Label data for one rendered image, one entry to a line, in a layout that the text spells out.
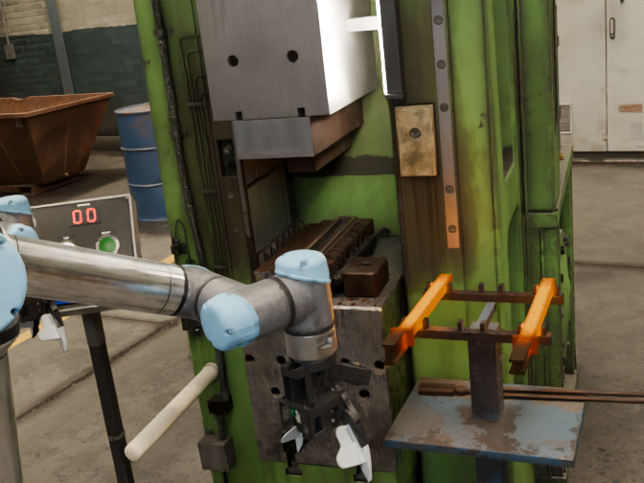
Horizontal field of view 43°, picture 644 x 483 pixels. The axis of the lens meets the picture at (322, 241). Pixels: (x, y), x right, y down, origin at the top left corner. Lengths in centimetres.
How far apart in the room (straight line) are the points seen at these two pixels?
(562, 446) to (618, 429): 145
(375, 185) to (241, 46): 68
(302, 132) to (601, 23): 527
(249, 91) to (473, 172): 57
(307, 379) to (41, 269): 40
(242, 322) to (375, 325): 90
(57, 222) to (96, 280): 107
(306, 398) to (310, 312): 14
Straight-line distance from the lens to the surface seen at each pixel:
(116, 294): 114
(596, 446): 315
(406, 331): 167
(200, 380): 237
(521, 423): 189
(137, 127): 660
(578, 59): 710
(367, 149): 242
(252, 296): 112
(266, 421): 221
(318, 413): 122
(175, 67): 222
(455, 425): 189
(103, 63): 1039
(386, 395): 205
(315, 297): 116
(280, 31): 193
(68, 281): 111
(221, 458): 253
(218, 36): 200
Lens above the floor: 165
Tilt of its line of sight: 17 degrees down
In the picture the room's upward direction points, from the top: 7 degrees counter-clockwise
